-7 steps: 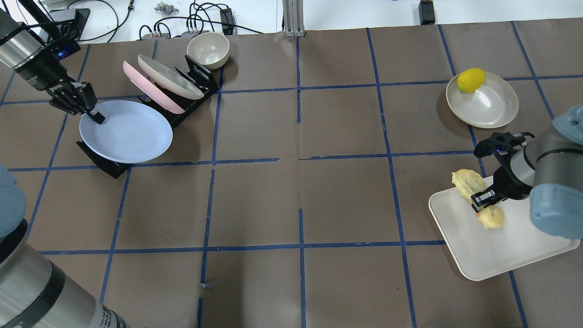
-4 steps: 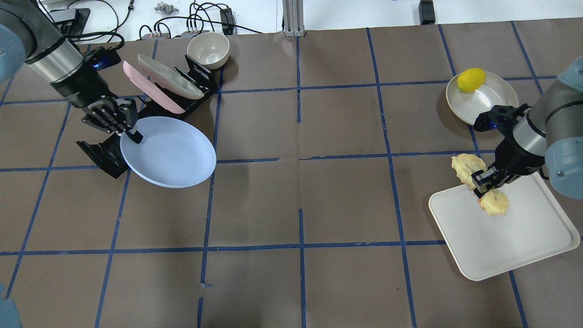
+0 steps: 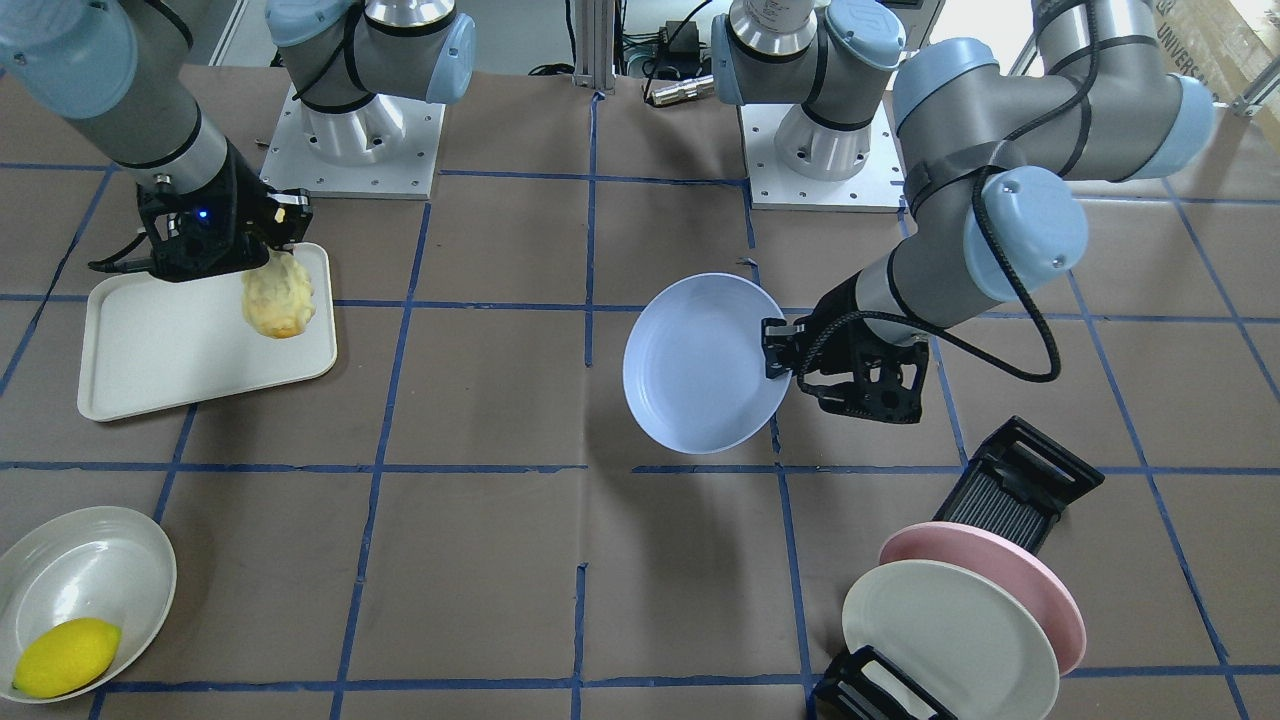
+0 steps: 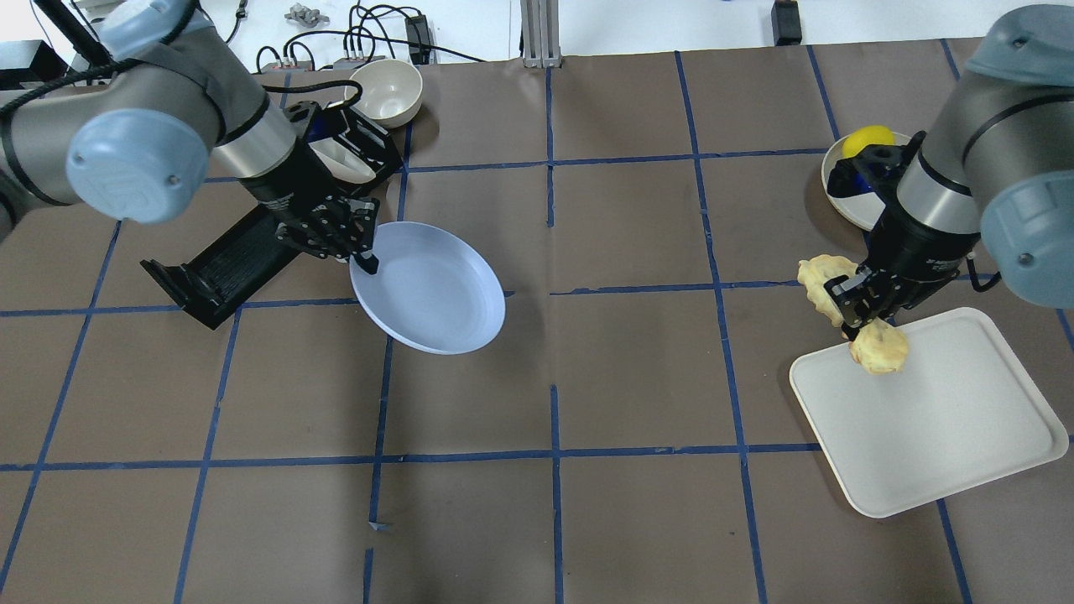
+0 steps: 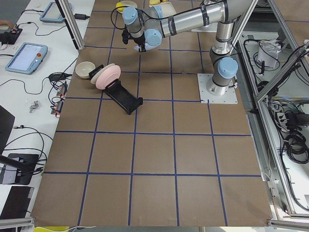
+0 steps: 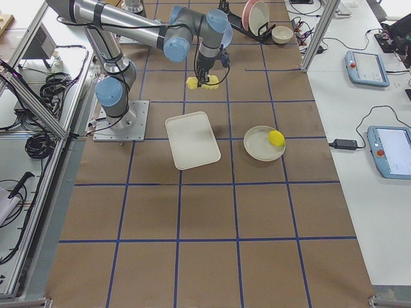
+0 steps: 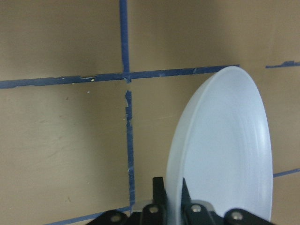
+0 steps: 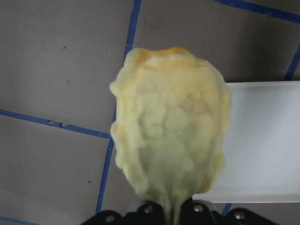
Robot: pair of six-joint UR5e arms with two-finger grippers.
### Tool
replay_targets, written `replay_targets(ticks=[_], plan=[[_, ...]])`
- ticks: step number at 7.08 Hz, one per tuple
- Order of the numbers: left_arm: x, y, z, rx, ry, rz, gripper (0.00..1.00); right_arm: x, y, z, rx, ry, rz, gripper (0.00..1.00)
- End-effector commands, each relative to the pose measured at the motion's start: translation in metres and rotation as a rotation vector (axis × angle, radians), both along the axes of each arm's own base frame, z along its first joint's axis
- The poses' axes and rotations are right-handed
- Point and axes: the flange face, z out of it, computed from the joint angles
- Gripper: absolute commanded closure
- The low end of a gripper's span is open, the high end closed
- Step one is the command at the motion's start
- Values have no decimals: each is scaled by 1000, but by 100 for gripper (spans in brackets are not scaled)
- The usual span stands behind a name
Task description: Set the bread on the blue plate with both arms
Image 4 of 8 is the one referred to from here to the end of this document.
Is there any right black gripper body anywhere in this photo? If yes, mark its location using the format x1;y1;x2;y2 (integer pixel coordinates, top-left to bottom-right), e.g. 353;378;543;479
824;221;979;326

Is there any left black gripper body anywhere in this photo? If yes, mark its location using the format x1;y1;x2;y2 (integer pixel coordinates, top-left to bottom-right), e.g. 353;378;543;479
242;149;379;259

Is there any yellow bread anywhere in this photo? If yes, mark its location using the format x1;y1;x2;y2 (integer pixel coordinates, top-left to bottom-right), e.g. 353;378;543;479
797;254;910;376

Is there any blue plate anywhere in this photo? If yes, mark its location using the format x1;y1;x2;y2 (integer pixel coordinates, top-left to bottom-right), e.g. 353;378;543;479
349;221;506;355

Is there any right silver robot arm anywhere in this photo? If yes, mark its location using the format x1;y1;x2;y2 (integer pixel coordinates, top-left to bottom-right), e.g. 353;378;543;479
822;4;1073;339

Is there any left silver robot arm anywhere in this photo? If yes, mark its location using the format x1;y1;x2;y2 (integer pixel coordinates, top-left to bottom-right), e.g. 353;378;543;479
3;1;378;274

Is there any beige round plate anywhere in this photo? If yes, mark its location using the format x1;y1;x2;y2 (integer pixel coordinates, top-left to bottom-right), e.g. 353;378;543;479
821;125;910;232

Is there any black dish rack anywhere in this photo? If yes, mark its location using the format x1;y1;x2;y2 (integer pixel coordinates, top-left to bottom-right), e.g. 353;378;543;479
141;101;402;329

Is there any yellow lemon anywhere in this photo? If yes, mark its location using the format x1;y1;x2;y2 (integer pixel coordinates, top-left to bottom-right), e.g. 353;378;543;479
842;125;896;159

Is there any white tray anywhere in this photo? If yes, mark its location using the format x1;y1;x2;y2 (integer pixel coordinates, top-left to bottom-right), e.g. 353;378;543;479
789;307;1069;518

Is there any beige bowl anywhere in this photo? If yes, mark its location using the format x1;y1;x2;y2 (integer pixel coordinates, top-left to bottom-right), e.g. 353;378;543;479
349;59;425;129

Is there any metal clamp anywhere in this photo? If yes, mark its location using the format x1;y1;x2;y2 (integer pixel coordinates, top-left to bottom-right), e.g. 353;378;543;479
284;3;331;28

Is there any black power adapter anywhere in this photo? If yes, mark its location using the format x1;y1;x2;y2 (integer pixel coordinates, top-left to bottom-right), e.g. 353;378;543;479
405;15;434;64

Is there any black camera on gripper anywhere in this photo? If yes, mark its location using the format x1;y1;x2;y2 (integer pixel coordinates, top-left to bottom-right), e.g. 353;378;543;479
824;142;920;204

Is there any usb hub with cables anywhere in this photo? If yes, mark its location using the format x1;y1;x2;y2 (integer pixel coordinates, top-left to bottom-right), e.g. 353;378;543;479
237;1;406;73

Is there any aluminium frame post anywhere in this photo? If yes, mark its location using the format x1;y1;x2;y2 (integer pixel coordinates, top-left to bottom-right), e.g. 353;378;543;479
520;0;561;69

